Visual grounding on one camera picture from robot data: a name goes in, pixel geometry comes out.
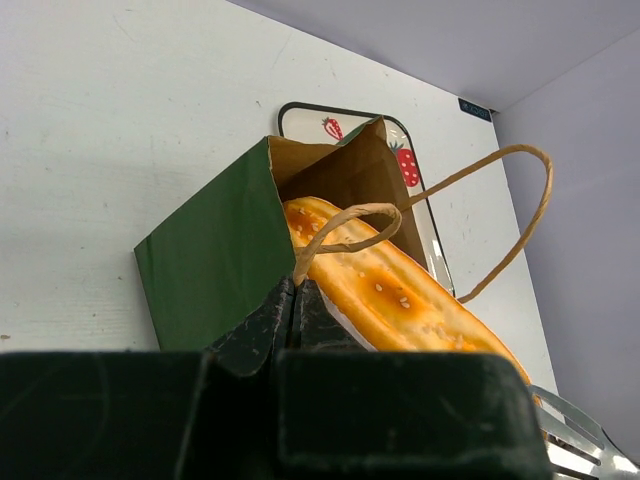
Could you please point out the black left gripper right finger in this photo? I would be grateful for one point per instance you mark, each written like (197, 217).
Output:
(347, 413)

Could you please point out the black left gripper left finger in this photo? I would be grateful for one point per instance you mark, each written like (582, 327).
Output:
(203, 414)

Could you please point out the long sesame bread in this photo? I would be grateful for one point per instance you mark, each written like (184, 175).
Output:
(388, 297)

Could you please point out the green brown paper bag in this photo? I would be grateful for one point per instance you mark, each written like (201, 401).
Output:
(208, 264)

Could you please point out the metal food tongs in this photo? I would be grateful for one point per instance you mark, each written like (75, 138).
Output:
(577, 446)

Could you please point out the blue label sticker right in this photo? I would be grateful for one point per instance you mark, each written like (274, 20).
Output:
(475, 110)

